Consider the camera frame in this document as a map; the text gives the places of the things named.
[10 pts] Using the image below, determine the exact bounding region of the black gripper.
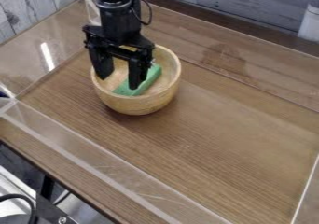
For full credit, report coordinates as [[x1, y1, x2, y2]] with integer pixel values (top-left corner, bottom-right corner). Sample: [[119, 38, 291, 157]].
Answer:
[[83, 2, 155, 90]]

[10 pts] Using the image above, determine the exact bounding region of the green rectangular block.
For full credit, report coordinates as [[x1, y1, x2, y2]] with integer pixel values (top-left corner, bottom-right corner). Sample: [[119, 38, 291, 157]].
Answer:
[[112, 64, 162, 96]]

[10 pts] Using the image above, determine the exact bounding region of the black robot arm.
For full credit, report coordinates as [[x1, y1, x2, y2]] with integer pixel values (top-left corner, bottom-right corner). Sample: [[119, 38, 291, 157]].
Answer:
[[83, 0, 155, 90]]

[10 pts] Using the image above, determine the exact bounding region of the brown wooden bowl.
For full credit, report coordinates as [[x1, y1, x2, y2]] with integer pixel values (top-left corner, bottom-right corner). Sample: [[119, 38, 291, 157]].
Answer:
[[91, 45, 182, 116]]

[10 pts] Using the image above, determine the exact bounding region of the black table leg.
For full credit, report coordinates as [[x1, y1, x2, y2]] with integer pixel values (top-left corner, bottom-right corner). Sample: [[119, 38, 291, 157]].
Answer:
[[36, 175, 56, 217]]

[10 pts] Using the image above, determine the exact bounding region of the white cylindrical container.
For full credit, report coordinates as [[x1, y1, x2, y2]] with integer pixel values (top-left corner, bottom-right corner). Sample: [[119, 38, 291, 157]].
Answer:
[[298, 0, 319, 43]]

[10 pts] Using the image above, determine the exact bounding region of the clear acrylic corner bracket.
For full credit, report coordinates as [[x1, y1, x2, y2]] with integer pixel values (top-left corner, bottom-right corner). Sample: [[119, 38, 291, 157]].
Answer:
[[84, 0, 102, 26]]

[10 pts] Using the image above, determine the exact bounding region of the clear acrylic tray wall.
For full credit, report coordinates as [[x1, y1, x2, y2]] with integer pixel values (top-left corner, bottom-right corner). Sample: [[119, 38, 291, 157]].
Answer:
[[0, 1, 319, 224]]

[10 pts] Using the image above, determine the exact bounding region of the black cable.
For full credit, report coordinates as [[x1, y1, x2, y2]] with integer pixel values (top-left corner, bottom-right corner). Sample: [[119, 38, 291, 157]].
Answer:
[[0, 193, 42, 224]]

